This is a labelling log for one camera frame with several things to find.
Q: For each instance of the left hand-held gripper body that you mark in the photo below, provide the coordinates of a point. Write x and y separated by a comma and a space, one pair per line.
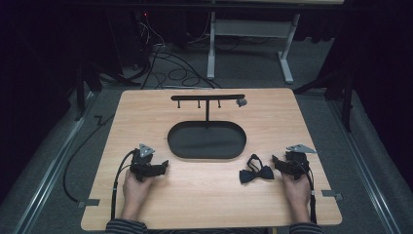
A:
140, 164

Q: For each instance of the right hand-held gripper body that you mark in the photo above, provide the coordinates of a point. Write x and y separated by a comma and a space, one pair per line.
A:
297, 162

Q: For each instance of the black bow tie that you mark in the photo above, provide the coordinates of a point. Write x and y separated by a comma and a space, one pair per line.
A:
256, 173

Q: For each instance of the person's right hand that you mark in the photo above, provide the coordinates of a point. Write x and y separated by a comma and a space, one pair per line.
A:
297, 195

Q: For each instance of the person's left hand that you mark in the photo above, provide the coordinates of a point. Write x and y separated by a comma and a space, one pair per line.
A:
134, 195

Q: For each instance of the grey tape strip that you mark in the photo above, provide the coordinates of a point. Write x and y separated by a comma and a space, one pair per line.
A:
88, 203
331, 194

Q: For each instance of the black hook rack with tray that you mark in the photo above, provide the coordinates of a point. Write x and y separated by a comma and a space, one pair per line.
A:
207, 143

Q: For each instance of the small grey clip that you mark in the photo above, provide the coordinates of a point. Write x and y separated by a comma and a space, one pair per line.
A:
241, 102

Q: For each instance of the black metal stand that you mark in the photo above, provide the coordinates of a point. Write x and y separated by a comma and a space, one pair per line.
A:
81, 89
348, 97

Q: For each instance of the grey metal floor rail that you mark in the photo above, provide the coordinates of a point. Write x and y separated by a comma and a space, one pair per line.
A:
48, 177
367, 169

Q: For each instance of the white metal desk frame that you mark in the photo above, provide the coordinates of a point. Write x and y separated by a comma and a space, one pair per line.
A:
250, 29

